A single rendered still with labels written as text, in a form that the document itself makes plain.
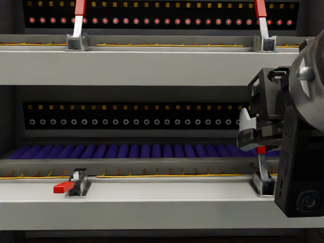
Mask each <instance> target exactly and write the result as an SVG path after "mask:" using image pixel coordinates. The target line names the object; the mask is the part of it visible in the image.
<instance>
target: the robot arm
mask: <svg viewBox="0 0 324 243"><path fill-rule="evenodd" d="M298 48H299V54H298V55H297V57H296V58H295V60H294V62H293V63H292V66H279V67H263V68H262V69H261V71H260V72H258V74H257V75H256V76H255V77H254V78H253V79H252V80H251V82H250V83H249V84H248V92H249V101H250V112H251V114H256V117H254V118H250V117H249V114H248V112H247V109H246V108H243V109H242V110H241V112H240V122H239V134H238V138H237V147H238V148H239V149H241V150H243V151H249V150H252V149H254V148H257V147H262V146H265V148H266V151H275V150H281V152H280V159H279V167H278V175H277V183H276V191H275V198H274V202H275V203H276V205H277V206H278V207H279V208H280V209H281V210H282V211H283V213H284V214H285V215H286V216H287V217H288V218H293V217H321V216H324V30H323V31H322V32H321V33H320V34H319V35H318V36H316V37H315V38H314V39H313V40H309V39H306V40H305V41H304V42H303V43H302V44H301V45H300V46H299V47H298ZM285 71H286V74H285ZM258 78H259V84H258V85H257V86H256V93H254V85H253V84H254V83H255V82H256V81H257V79H258Z"/></svg>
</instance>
